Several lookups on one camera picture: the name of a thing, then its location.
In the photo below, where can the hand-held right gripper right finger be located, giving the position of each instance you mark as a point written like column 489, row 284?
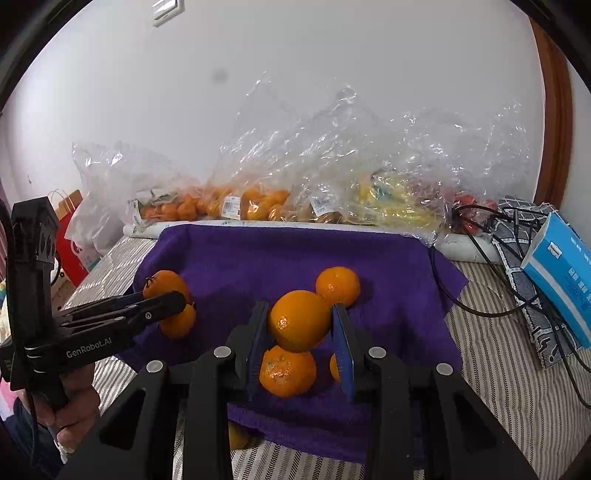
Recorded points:
column 344, row 350

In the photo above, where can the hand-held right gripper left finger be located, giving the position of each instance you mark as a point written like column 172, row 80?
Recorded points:
column 258, row 350

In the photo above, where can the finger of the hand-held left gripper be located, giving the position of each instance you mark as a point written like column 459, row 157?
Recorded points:
column 152, row 311
column 106, row 305

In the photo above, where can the small orange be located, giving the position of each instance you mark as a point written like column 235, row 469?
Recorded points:
column 335, row 368

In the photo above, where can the orange with dark stem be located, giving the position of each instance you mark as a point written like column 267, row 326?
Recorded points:
column 166, row 281

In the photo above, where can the large orange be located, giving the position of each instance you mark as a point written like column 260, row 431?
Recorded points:
column 300, row 321

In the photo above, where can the person's left forearm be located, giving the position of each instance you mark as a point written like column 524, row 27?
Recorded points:
column 27, row 434

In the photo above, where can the person's left hand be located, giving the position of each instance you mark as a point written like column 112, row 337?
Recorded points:
column 81, row 397

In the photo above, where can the white patterned item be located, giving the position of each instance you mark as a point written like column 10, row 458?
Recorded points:
column 62, row 295

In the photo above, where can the red paper bag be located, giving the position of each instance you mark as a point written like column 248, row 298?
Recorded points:
column 74, row 270

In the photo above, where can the white plastic bag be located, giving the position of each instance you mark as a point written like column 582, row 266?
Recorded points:
column 87, row 230

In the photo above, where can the purple towel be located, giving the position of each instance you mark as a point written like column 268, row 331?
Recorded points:
column 277, row 258

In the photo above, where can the pink cloth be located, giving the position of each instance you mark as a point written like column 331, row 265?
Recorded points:
column 7, row 397

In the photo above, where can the clear bag of tangerines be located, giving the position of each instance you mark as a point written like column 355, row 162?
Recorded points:
column 120, row 175

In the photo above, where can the clear bag of brown fruit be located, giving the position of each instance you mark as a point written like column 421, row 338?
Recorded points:
column 328, row 210

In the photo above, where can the clear bag of bananas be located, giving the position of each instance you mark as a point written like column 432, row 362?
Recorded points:
column 397, row 203

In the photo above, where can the clear bag of red fruit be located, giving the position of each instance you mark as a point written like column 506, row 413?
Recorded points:
column 471, row 203

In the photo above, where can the grey patterned cloth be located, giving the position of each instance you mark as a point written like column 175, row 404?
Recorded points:
column 538, row 323

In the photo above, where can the blue tissue pack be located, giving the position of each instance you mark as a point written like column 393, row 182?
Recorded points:
column 558, row 272

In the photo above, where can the white wall switch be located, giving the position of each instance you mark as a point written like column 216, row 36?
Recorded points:
column 168, row 10

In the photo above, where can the brown wooden door frame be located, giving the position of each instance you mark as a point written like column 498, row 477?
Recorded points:
column 556, row 115

